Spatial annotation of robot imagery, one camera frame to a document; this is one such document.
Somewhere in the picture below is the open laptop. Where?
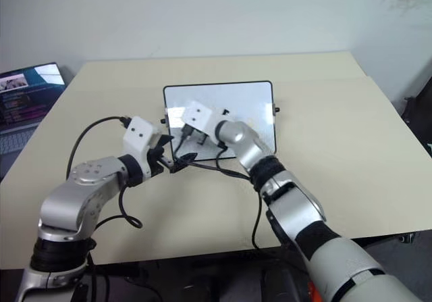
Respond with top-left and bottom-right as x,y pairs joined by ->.
0,61 -> 68,182

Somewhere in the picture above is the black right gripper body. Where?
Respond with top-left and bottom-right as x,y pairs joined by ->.
190,128 -> 212,147

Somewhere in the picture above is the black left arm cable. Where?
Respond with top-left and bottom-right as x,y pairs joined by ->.
66,115 -> 143,230

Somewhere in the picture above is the small orange part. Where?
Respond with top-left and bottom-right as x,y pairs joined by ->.
307,280 -> 320,301

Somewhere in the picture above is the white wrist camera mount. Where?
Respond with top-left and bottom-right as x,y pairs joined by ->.
181,100 -> 232,140
122,115 -> 163,176

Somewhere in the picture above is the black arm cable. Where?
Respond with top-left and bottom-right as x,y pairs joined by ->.
171,125 -> 266,251
66,115 -> 143,230

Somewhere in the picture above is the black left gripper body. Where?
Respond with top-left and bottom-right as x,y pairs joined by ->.
147,142 -> 174,178

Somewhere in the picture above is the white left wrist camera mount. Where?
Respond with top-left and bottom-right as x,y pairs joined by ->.
122,115 -> 163,176

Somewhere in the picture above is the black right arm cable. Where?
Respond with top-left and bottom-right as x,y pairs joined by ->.
171,125 -> 266,251

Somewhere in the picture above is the small black-framed whiteboard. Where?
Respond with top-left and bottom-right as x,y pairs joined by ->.
161,80 -> 281,161

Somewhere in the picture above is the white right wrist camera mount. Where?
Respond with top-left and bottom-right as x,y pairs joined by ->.
181,100 -> 232,140

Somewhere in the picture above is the metal table leg bracket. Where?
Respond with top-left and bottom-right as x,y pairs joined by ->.
399,232 -> 421,245

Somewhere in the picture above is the black chair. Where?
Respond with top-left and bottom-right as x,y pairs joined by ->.
401,74 -> 432,155

